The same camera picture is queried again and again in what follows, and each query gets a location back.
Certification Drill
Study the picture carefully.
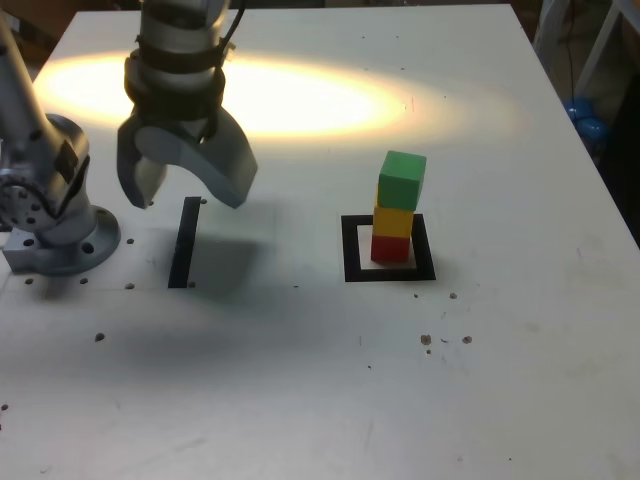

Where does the blue round object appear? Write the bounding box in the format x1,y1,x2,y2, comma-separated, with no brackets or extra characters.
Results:
563,94,611,152

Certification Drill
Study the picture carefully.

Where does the black tape strip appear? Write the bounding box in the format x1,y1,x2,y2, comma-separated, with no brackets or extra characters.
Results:
167,196,203,290

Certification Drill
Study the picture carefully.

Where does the black tape square outline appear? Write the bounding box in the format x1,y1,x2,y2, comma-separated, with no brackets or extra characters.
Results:
340,213,438,285

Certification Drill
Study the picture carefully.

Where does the red cube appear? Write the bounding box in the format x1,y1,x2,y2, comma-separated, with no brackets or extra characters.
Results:
370,233,413,265

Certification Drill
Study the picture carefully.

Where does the yellow cube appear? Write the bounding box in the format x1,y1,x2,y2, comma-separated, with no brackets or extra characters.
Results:
372,185,416,239

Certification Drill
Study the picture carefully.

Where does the green cube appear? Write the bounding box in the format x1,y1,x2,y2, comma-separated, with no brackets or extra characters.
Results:
377,150,429,213

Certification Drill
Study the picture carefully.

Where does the white frame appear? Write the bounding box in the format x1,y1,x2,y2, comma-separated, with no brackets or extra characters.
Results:
574,0,640,97

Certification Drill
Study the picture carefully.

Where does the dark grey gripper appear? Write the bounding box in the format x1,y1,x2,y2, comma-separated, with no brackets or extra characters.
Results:
116,109,260,211

